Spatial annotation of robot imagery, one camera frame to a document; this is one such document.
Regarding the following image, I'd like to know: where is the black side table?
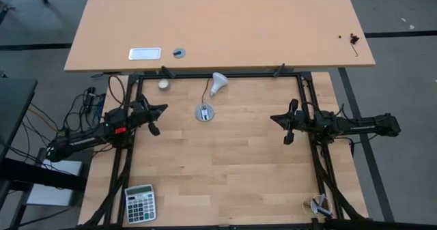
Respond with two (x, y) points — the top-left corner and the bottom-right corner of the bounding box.
(0, 78), (38, 162)

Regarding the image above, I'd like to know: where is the white box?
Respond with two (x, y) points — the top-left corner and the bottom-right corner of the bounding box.
(27, 158), (83, 207)

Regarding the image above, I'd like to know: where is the light wood desk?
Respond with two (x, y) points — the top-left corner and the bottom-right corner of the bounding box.
(64, 0), (376, 73)

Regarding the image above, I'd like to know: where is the black aluminium table frame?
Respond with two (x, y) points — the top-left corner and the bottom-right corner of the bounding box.
(78, 71), (437, 230)

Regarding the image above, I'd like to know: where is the white label plate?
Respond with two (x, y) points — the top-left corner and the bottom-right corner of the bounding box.
(128, 47), (162, 61)

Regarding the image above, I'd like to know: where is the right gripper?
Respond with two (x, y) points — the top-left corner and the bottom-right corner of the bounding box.
(270, 99), (318, 145)

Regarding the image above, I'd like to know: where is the black hex key with screws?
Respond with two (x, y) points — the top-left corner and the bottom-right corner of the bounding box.
(337, 33), (360, 57)

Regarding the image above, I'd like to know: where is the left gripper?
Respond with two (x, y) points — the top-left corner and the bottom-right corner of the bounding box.
(128, 94), (169, 137)

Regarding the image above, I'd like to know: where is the chrome lamp socket base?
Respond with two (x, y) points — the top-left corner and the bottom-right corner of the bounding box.
(195, 102), (216, 122)

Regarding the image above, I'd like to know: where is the black looped cable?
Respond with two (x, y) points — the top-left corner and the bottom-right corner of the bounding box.
(108, 74), (127, 108)

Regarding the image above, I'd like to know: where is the grey desk calculator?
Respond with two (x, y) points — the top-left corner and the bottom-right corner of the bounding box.
(124, 184), (158, 225)

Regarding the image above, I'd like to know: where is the black lamp cord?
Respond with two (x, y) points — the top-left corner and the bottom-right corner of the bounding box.
(201, 76), (212, 105)

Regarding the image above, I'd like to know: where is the white flood lightbulb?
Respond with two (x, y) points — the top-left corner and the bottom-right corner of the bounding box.
(208, 72), (229, 98)

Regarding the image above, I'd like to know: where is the black power strip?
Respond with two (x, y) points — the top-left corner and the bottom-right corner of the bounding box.
(85, 86), (107, 115)

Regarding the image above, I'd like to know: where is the black desk clamp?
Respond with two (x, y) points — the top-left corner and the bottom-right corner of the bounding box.
(272, 63), (286, 78)
(160, 65), (177, 79)

